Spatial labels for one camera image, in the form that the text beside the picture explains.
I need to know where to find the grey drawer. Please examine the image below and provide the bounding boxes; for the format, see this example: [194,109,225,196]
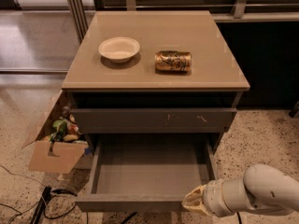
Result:
[73,108,236,133]
[76,133,217,212]

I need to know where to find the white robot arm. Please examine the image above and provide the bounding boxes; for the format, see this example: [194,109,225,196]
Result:
[182,164,299,217]

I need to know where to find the grey top drawer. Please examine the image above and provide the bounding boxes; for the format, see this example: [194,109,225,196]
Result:
[73,108,236,133]

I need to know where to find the grey drawer cabinet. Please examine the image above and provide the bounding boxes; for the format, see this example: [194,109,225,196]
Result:
[63,11,249,147]

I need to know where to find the gold soda can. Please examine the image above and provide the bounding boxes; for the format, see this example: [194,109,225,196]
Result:
[155,50,192,73]

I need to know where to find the black power strip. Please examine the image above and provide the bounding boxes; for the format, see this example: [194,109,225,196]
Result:
[30,186,51,224]

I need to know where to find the cardboard box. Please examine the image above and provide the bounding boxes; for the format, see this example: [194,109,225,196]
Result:
[21,91,93,174]

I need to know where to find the colourful toys in box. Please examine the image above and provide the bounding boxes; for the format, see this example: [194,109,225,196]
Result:
[42,105,87,145]

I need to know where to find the white paper bowl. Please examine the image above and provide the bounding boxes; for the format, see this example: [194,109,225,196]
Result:
[98,36,140,63]

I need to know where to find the black floor cables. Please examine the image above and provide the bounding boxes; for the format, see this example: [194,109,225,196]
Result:
[0,163,90,224]

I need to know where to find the metal railing frame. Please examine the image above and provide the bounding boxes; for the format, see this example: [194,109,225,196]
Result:
[67,0,299,39]

